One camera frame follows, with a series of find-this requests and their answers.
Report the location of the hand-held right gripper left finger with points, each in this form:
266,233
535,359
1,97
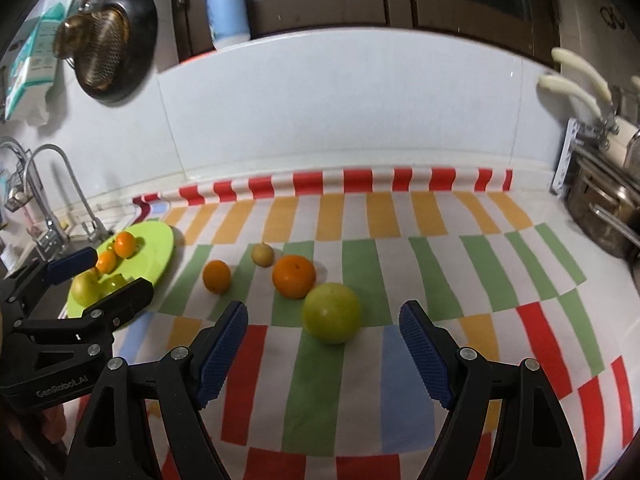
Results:
222,355

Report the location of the thin gooseneck faucet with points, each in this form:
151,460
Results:
75,190

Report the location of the stainless steel pots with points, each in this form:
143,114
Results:
565,160

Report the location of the dark wooden window frame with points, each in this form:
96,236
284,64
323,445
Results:
390,0

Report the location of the large orange tangerine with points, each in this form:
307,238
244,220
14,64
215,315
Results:
125,245
294,276

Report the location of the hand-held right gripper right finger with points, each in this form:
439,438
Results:
425,355

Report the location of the large green apple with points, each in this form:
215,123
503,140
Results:
331,313

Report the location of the black frying pan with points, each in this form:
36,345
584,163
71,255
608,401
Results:
135,45

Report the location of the small orange tangerine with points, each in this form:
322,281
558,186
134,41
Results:
216,276

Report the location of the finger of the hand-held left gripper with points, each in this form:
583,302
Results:
72,264
125,300

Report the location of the stainless steel pot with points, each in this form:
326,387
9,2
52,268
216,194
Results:
600,205

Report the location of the white pump lotion bottle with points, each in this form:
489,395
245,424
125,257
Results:
227,10

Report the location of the large chrome faucet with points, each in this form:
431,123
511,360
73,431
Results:
30,180

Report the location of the large yellow pear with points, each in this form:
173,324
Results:
85,287

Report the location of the small copper pot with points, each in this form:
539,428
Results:
72,35

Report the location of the black wall hook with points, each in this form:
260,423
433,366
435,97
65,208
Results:
612,17

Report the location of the oval orange tangerine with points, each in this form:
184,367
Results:
106,262

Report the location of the white plastic bag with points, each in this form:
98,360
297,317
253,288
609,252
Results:
40,107

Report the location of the green paper towel package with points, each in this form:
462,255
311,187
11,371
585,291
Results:
35,60

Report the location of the striped colourful tablecloth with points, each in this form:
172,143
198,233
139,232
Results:
325,400

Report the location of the small brown longan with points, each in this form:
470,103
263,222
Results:
262,254

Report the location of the green plate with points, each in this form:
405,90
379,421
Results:
155,252

